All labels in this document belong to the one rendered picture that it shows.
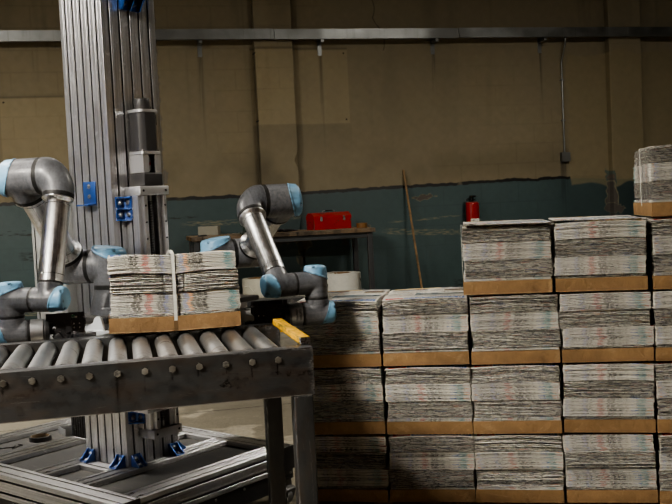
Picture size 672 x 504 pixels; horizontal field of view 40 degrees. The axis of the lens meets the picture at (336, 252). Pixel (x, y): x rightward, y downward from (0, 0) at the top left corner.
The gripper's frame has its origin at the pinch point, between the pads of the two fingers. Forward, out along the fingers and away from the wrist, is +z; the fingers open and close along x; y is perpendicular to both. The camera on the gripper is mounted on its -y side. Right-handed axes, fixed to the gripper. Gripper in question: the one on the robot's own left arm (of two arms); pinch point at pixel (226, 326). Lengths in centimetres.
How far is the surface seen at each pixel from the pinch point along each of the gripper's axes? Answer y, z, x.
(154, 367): -6, 26, 67
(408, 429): -39, -58, -2
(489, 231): 25, -85, 15
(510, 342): -12, -90, 14
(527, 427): -40, -94, 14
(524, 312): -2, -95, 16
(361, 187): 112, -226, -658
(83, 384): -9, 42, 67
